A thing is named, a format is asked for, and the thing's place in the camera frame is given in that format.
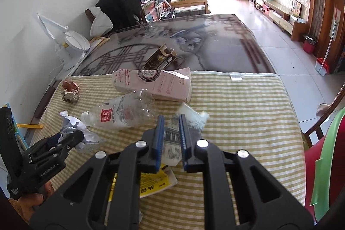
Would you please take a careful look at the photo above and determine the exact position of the printed paper cup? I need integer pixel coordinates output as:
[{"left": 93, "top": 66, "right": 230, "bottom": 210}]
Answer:
[{"left": 162, "top": 103, "right": 210, "bottom": 166}]

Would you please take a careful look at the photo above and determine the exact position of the clear plastic bottle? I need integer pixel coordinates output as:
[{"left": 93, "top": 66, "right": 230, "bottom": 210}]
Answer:
[{"left": 80, "top": 89, "right": 157, "bottom": 131}]

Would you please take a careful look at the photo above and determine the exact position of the wooden sofa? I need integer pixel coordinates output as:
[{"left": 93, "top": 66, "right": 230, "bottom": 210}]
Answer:
[{"left": 158, "top": 0, "right": 211, "bottom": 17}]

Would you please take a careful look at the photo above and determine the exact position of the brown wooden chair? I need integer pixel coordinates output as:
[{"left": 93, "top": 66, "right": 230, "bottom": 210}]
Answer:
[{"left": 302, "top": 82, "right": 345, "bottom": 151}]

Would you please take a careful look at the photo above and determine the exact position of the yellow striped mat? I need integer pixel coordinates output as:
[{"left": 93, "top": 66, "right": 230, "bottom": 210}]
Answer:
[{"left": 28, "top": 71, "right": 306, "bottom": 230}]

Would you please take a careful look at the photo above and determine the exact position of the dark wooden chair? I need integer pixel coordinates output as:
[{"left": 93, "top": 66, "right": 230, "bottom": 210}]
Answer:
[{"left": 85, "top": 8, "right": 97, "bottom": 23}]

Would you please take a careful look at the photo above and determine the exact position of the pink white carton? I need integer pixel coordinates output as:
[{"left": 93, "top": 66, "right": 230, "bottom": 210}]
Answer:
[{"left": 111, "top": 67, "right": 193, "bottom": 104}]

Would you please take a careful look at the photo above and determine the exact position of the red white wrapper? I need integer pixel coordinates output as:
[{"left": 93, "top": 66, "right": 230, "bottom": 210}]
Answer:
[{"left": 61, "top": 78, "right": 81, "bottom": 104}]

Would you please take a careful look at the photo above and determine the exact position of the flattened yellow carton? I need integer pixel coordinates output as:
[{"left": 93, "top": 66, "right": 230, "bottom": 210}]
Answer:
[{"left": 106, "top": 164, "right": 179, "bottom": 210}]

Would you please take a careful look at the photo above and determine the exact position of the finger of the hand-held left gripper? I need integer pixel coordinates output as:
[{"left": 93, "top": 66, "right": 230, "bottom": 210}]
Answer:
[
  {"left": 55, "top": 130, "right": 85, "bottom": 152},
  {"left": 28, "top": 134, "right": 64, "bottom": 156}
]

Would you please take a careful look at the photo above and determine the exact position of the blue white paper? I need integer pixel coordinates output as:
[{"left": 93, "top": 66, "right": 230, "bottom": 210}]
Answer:
[{"left": 59, "top": 111, "right": 106, "bottom": 153}]

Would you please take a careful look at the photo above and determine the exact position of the red green chair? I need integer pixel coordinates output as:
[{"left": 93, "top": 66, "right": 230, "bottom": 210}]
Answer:
[{"left": 310, "top": 107, "right": 345, "bottom": 217}]

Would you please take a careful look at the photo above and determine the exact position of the white flat board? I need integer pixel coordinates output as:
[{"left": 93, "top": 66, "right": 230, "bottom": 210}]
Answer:
[{"left": 89, "top": 36, "right": 111, "bottom": 51}]

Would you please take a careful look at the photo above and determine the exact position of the framed geometric picture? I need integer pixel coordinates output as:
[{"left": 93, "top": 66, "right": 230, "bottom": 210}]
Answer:
[{"left": 290, "top": 0, "right": 303, "bottom": 17}]

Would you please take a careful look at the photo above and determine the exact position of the red plastic container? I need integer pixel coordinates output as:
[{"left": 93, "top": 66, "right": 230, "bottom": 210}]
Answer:
[{"left": 304, "top": 136, "right": 332, "bottom": 209}]

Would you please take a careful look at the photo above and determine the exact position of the television cabinet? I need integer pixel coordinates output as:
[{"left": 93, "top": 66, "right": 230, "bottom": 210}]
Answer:
[{"left": 255, "top": 0, "right": 308, "bottom": 41}]

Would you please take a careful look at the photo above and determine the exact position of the red waste bin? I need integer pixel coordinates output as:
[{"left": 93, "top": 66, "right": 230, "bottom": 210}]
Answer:
[{"left": 303, "top": 35, "right": 317, "bottom": 54}]

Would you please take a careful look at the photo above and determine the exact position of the book rack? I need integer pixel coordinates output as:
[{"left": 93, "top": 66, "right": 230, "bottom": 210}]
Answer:
[{"left": 133, "top": 0, "right": 176, "bottom": 23}]

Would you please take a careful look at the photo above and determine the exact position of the dark cigarette box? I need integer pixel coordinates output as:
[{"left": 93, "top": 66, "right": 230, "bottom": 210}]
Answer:
[{"left": 142, "top": 45, "right": 178, "bottom": 71}]

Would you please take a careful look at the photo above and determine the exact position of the white folding desk fan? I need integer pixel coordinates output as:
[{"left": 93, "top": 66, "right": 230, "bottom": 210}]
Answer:
[{"left": 37, "top": 14, "right": 91, "bottom": 72}]

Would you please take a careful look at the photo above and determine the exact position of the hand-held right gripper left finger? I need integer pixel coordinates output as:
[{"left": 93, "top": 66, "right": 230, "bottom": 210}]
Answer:
[{"left": 30, "top": 115, "right": 165, "bottom": 230}]

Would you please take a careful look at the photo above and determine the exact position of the red dustpan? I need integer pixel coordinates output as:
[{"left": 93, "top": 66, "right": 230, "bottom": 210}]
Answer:
[{"left": 315, "top": 58, "right": 330, "bottom": 76}]

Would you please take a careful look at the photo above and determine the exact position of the black clothes pile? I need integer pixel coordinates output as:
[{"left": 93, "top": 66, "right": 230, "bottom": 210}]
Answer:
[{"left": 96, "top": 0, "right": 143, "bottom": 31}]

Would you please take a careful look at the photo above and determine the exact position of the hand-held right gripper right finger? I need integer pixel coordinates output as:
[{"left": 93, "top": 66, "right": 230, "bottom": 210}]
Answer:
[{"left": 179, "top": 114, "right": 314, "bottom": 230}]

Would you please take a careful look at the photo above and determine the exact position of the person's left hand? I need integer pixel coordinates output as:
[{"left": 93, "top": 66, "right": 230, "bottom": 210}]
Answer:
[{"left": 11, "top": 183, "right": 56, "bottom": 220}]

